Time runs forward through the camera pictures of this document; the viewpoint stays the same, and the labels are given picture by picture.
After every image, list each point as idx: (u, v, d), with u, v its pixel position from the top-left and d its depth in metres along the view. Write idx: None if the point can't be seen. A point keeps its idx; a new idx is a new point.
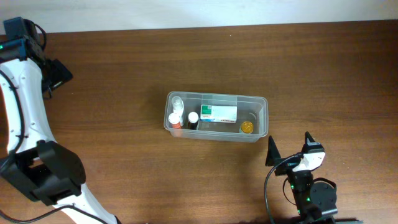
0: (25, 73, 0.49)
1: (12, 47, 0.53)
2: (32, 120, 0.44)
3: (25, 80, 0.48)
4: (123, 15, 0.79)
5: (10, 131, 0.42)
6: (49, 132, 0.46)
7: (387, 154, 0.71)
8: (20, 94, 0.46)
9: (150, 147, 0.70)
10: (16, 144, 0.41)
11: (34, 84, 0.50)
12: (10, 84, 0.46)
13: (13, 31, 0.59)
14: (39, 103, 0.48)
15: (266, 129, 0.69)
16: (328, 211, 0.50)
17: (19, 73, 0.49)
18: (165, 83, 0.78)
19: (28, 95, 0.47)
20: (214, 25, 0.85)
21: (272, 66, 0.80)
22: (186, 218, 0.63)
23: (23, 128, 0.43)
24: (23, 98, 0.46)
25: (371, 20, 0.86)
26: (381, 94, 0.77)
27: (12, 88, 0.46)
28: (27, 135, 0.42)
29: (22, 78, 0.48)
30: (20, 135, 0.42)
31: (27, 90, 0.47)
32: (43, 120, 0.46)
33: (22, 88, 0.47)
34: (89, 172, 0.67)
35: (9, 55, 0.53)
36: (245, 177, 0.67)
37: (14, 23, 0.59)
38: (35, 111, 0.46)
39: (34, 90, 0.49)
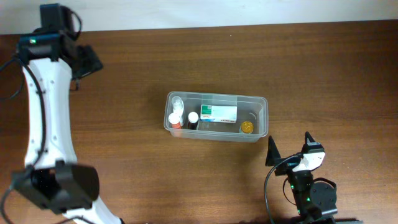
0: (55, 74, 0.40)
1: (44, 41, 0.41)
2: (55, 132, 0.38)
3: (53, 84, 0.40)
4: (129, 17, 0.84)
5: (30, 141, 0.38)
6: (71, 145, 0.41)
7: (385, 153, 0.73)
8: (47, 101, 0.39)
9: (155, 143, 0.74)
10: (35, 158, 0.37)
11: (63, 88, 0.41)
12: (37, 88, 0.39)
13: (51, 17, 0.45)
14: (64, 109, 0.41)
15: (266, 129, 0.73)
16: (328, 211, 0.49)
17: (46, 72, 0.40)
18: (170, 82, 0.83)
19: (55, 102, 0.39)
20: (215, 25, 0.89)
21: (272, 66, 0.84)
22: (189, 210, 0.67)
23: (43, 141, 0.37)
24: (47, 104, 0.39)
25: (368, 21, 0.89)
26: (379, 94, 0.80)
27: (38, 92, 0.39)
28: (47, 151, 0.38)
29: (50, 79, 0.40)
30: (39, 151, 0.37)
31: (55, 95, 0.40)
32: (66, 133, 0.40)
33: (48, 94, 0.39)
34: (97, 166, 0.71)
35: (40, 51, 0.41)
36: (245, 174, 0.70)
37: (50, 9, 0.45)
38: (60, 121, 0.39)
39: (62, 94, 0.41)
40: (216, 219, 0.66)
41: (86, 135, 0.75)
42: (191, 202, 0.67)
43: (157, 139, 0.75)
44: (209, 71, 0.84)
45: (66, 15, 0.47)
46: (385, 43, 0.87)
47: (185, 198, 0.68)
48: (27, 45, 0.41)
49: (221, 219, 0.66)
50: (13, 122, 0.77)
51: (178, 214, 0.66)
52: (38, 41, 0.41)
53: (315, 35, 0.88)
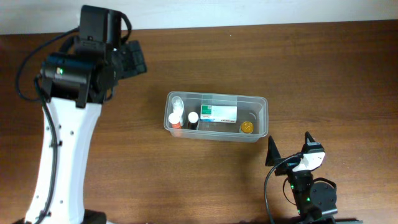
0: (76, 127, 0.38)
1: (73, 70, 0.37)
2: (62, 196, 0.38)
3: (71, 138, 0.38)
4: (129, 16, 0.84)
5: (36, 196, 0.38)
6: (78, 207, 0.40)
7: (385, 153, 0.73)
8: (61, 156, 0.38)
9: (155, 142, 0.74)
10: (37, 217, 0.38)
11: (83, 140, 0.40)
12: (53, 142, 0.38)
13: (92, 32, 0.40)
14: (79, 167, 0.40)
15: (266, 129, 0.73)
16: (328, 211, 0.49)
17: (68, 121, 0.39)
18: (170, 82, 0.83)
19: (68, 160, 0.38)
20: (215, 25, 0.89)
21: (272, 67, 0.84)
22: (189, 210, 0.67)
23: (47, 205, 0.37)
24: (61, 162, 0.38)
25: (367, 21, 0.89)
26: (379, 94, 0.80)
27: (53, 147, 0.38)
28: (50, 213, 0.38)
29: (69, 132, 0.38)
30: (42, 212, 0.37)
31: (70, 153, 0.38)
32: (75, 195, 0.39)
33: (63, 150, 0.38)
34: (97, 167, 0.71)
35: (68, 84, 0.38)
36: (245, 173, 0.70)
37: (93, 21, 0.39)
38: (70, 182, 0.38)
39: (80, 149, 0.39)
40: (216, 219, 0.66)
41: None
42: (192, 202, 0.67)
43: (157, 139, 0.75)
44: (209, 71, 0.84)
45: (110, 26, 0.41)
46: (384, 43, 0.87)
47: (185, 198, 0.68)
48: (53, 71, 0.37)
49: (221, 219, 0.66)
50: (14, 122, 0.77)
51: (178, 214, 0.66)
52: (68, 71, 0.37)
53: (315, 35, 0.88)
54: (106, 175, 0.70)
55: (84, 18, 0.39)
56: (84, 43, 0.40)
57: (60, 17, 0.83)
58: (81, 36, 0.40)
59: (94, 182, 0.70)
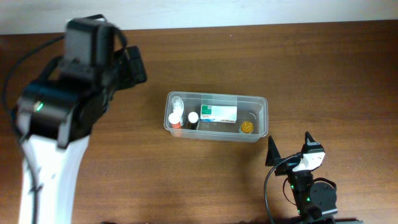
0: (59, 169, 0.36)
1: (53, 106, 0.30)
2: None
3: (53, 181, 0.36)
4: (129, 16, 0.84)
5: None
6: None
7: (386, 153, 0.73)
8: (42, 200, 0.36)
9: (155, 142, 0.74)
10: None
11: (65, 178, 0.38)
12: (33, 187, 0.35)
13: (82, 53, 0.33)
14: (63, 203, 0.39)
15: (266, 129, 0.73)
16: (328, 211, 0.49)
17: (49, 165, 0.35)
18: (170, 82, 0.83)
19: (50, 203, 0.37)
20: (215, 25, 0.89)
21: (272, 67, 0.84)
22: (189, 210, 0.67)
23: None
24: (43, 205, 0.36)
25: (367, 20, 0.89)
26: (379, 94, 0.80)
27: (33, 191, 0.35)
28: None
29: (51, 175, 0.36)
30: None
31: (52, 195, 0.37)
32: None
33: (44, 194, 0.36)
34: (97, 167, 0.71)
35: (47, 122, 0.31)
36: (245, 174, 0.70)
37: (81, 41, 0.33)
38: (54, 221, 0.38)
39: (62, 188, 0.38)
40: (215, 219, 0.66)
41: None
42: (191, 202, 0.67)
43: (157, 139, 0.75)
44: (209, 71, 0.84)
45: (100, 43, 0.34)
46: (385, 43, 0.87)
47: (185, 198, 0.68)
48: (30, 104, 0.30)
49: (221, 219, 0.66)
50: None
51: (178, 214, 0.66)
52: (47, 107, 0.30)
53: (315, 35, 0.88)
54: (106, 175, 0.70)
55: (71, 38, 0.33)
56: (69, 67, 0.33)
57: (59, 17, 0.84)
58: (69, 58, 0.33)
59: (94, 182, 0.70)
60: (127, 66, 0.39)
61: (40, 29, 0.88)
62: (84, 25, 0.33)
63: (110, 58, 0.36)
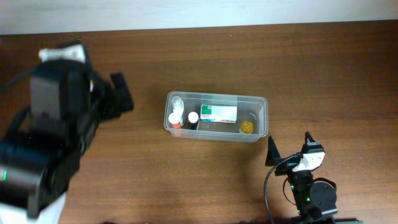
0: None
1: (22, 168, 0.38)
2: None
3: None
4: (129, 16, 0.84)
5: None
6: None
7: (385, 153, 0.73)
8: None
9: (155, 142, 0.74)
10: None
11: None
12: None
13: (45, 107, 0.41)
14: None
15: (266, 129, 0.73)
16: (328, 211, 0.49)
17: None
18: (170, 82, 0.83)
19: None
20: (215, 25, 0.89)
21: (272, 66, 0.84)
22: (189, 210, 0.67)
23: None
24: None
25: (367, 20, 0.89)
26: (379, 94, 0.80)
27: None
28: None
29: None
30: None
31: None
32: None
33: None
34: (97, 167, 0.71)
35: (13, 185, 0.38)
36: (245, 174, 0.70)
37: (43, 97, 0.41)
38: None
39: None
40: (215, 219, 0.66)
41: None
42: (191, 202, 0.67)
43: (157, 139, 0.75)
44: (209, 71, 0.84)
45: (68, 93, 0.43)
46: (385, 43, 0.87)
47: (185, 198, 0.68)
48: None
49: (221, 219, 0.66)
50: None
51: (178, 214, 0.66)
52: (17, 169, 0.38)
53: (314, 35, 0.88)
54: (106, 175, 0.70)
55: (36, 94, 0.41)
56: (38, 120, 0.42)
57: (59, 17, 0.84)
58: (37, 113, 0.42)
59: (94, 182, 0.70)
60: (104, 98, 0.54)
61: (40, 29, 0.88)
62: (53, 75, 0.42)
63: (79, 102, 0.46)
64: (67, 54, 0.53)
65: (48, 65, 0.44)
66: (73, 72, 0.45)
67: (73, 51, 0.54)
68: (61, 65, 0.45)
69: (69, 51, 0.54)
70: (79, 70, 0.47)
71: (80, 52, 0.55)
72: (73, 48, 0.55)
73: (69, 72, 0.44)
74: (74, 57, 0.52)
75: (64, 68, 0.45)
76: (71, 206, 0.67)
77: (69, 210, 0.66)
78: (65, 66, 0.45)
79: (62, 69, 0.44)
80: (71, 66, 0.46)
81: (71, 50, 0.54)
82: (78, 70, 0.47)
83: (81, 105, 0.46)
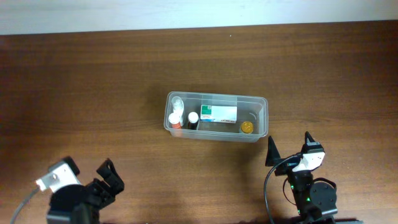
0: None
1: None
2: None
3: None
4: (129, 17, 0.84)
5: None
6: None
7: (385, 153, 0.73)
8: None
9: (155, 142, 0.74)
10: None
11: None
12: None
13: None
14: None
15: (266, 129, 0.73)
16: (328, 211, 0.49)
17: None
18: (169, 82, 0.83)
19: None
20: (215, 26, 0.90)
21: (272, 67, 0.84)
22: (189, 210, 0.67)
23: None
24: None
25: (366, 21, 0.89)
26: (378, 94, 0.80)
27: None
28: None
29: None
30: None
31: None
32: None
33: None
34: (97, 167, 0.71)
35: None
36: (245, 174, 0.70)
37: None
38: None
39: None
40: (215, 219, 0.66)
41: (86, 134, 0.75)
42: (192, 202, 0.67)
43: (157, 139, 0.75)
44: (209, 71, 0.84)
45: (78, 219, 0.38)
46: (384, 43, 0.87)
47: (185, 198, 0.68)
48: None
49: (221, 219, 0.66)
50: (16, 122, 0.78)
51: (178, 214, 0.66)
52: None
53: (314, 35, 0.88)
54: None
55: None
56: None
57: (60, 17, 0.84)
58: None
59: None
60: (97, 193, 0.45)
61: (41, 29, 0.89)
62: (64, 208, 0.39)
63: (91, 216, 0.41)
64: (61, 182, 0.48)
65: (58, 194, 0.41)
66: (81, 194, 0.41)
67: (64, 172, 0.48)
68: (71, 190, 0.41)
69: (60, 178, 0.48)
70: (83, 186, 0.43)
71: (71, 170, 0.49)
72: (62, 167, 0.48)
73: (77, 198, 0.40)
74: (69, 181, 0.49)
75: (74, 192, 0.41)
76: None
77: None
78: (73, 191, 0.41)
79: (71, 195, 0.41)
80: (75, 188, 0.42)
81: (58, 173, 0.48)
82: (82, 191, 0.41)
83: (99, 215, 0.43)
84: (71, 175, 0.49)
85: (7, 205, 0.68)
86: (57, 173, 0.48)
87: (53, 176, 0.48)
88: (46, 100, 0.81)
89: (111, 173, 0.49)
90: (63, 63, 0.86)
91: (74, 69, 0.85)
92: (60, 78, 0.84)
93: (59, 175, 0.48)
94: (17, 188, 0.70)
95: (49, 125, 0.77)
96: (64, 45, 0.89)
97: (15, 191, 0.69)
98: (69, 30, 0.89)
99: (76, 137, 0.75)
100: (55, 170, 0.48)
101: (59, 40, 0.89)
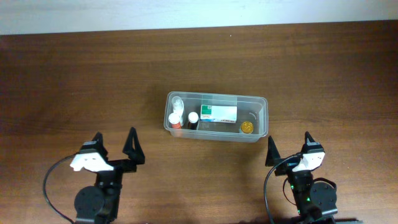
0: None
1: None
2: None
3: None
4: (129, 17, 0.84)
5: None
6: None
7: (385, 153, 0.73)
8: None
9: (155, 142, 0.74)
10: None
11: None
12: None
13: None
14: None
15: (266, 129, 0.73)
16: (328, 211, 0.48)
17: None
18: (169, 82, 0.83)
19: None
20: (215, 26, 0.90)
21: (272, 66, 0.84)
22: (189, 210, 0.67)
23: None
24: None
25: (367, 21, 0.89)
26: (378, 94, 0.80)
27: None
28: None
29: None
30: None
31: None
32: None
33: None
34: None
35: None
36: (245, 174, 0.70)
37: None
38: None
39: None
40: (216, 219, 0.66)
41: (86, 134, 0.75)
42: (192, 202, 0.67)
43: (157, 139, 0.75)
44: (209, 71, 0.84)
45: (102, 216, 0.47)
46: (384, 43, 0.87)
47: (185, 198, 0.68)
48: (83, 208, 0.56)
49: (221, 219, 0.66)
50: (16, 122, 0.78)
51: (178, 214, 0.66)
52: None
53: (314, 35, 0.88)
54: None
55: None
56: None
57: (60, 17, 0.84)
58: None
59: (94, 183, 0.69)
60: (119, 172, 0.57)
61: (40, 29, 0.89)
62: (88, 211, 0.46)
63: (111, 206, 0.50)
64: (90, 165, 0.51)
65: (79, 198, 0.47)
66: (98, 198, 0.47)
67: (94, 159, 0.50)
68: (89, 195, 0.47)
69: (91, 162, 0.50)
70: (98, 188, 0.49)
71: (101, 157, 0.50)
72: (92, 155, 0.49)
73: (96, 203, 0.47)
74: (99, 165, 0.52)
75: (92, 197, 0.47)
76: (72, 206, 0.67)
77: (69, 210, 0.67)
78: (91, 194, 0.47)
79: (91, 200, 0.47)
80: (93, 191, 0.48)
81: (89, 158, 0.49)
82: (99, 194, 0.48)
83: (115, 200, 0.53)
84: (101, 160, 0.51)
85: (7, 206, 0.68)
86: (87, 159, 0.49)
87: (85, 160, 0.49)
88: (46, 100, 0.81)
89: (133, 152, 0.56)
90: (63, 63, 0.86)
91: (74, 69, 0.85)
92: (60, 78, 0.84)
93: (89, 160, 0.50)
94: (17, 188, 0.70)
95: (49, 124, 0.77)
96: (64, 45, 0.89)
97: (15, 191, 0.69)
98: (69, 30, 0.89)
99: (76, 137, 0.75)
100: (86, 156, 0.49)
101: (59, 40, 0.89)
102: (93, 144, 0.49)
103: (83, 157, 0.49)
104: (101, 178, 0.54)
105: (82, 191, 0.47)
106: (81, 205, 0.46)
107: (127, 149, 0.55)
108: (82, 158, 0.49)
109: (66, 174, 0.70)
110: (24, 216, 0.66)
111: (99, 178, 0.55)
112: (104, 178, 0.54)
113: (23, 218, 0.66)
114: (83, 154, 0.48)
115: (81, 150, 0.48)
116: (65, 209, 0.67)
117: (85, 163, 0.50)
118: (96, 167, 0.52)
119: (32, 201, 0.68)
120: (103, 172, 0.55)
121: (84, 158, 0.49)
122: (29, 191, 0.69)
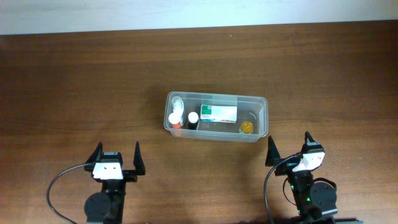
0: None
1: None
2: None
3: None
4: (128, 16, 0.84)
5: None
6: None
7: (385, 153, 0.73)
8: None
9: (156, 142, 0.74)
10: None
11: None
12: None
13: None
14: None
15: (266, 129, 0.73)
16: (328, 211, 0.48)
17: None
18: (169, 82, 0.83)
19: None
20: (215, 26, 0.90)
21: (272, 66, 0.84)
22: (189, 210, 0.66)
23: None
24: None
25: (366, 21, 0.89)
26: (378, 94, 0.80)
27: None
28: None
29: None
30: None
31: None
32: None
33: None
34: None
35: None
36: (245, 174, 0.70)
37: None
38: None
39: None
40: (215, 219, 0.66)
41: (86, 134, 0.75)
42: (191, 202, 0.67)
43: (157, 139, 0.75)
44: (209, 71, 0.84)
45: None
46: (384, 43, 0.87)
47: (185, 198, 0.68)
48: None
49: (221, 219, 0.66)
50: (15, 122, 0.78)
51: (178, 214, 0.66)
52: None
53: (314, 35, 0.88)
54: None
55: None
56: None
57: (60, 17, 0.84)
58: None
59: (94, 183, 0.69)
60: (122, 182, 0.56)
61: (40, 29, 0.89)
62: (97, 216, 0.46)
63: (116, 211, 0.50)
64: (105, 175, 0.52)
65: (88, 205, 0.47)
66: (106, 203, 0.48)
67: (114, 169, 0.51)
68: (97, 200, 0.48)
69: (108, 172, 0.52)
70: (104, 194, 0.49)
71: (120, 168, 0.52)
72: (113, 165, 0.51)
73: (104, 208, 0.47)
74: (112, 177, 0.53)
75: (99, 202, 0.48)
76: (71, 206, 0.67)
77: (69, 210, 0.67)
78: (98, 200, 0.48)
79: (99, 205, 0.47)
80: (100, 198, 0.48)
81: (107, 168, 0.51)
82: (106, 200, 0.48)
83: (120, 206, 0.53)
84: (118, 172, 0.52)
85: (7, 206, 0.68)
86: (107, 168, 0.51)
87: (105, 168, 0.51)
88: (46, 100, 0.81)
89: (140, 163, 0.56)
90: (63, 63, 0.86)
91: (74, 68, 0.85)
92: (60, 78, 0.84)
93: (108, 169, 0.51)
94: (17, 188, 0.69)
95: (49, 124, 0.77)
96: (65, 45, 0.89)
97: (16, 191, 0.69)
98: (69, 30, 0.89)
99: (76, 137, 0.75)
100: (107, 165, 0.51)
101: (60, 40, 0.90)
102: (117, 155, 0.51)
103: (104, 165, 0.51)
104: (107, 185, 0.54)
105: (91, 197, 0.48)
106: (91, 209, 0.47)
107: (137, 162, 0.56)
108: (102, 167, 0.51)
109: (67, 174, 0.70)
110: (23, 216, 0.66)
111: (104, 186, 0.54)
112: (110, 186, 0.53)
113: (23, 218, 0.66)
114: (106, 162, 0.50)
115: (103, 159, 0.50)
116: (65, 208, 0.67)
117: (103, 172, 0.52)
118: (108, 177, 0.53)
119: (31, 201, 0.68)
120: (110, 181, 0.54)
121: (104, 167, 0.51)
122: (30, 191, 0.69)
